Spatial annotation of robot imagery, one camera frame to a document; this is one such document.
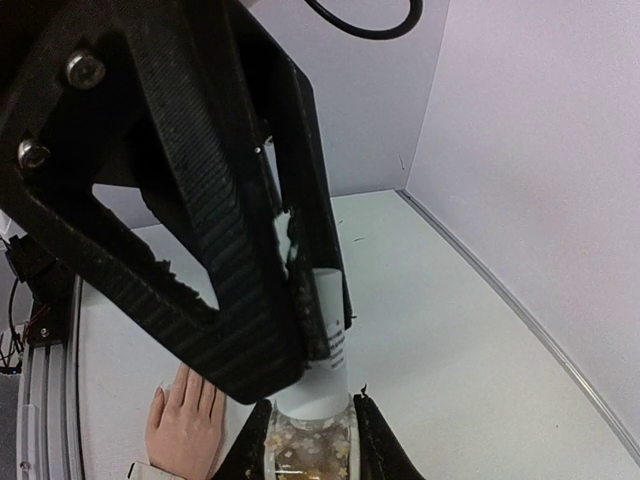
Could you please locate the beige sleeve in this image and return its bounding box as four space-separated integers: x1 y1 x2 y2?
126 462 174 480

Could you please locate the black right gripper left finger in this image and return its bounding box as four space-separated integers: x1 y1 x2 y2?
213 399 273 480

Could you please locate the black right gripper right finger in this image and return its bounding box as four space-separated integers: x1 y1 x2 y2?
353 387 424 480

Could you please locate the white nail polish cap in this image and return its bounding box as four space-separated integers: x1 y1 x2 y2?
272 209 351 421

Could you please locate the black left camera cable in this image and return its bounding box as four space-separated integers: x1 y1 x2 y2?
304 0 426 39

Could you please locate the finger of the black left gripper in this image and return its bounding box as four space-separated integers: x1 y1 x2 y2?
1 1 306 404
244 0 359 361

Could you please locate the clear glitter nail polish bottle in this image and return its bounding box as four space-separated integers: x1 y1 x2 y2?
263 403 361 480

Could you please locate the mannequin hand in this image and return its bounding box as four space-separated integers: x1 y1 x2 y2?
145 364 226 479

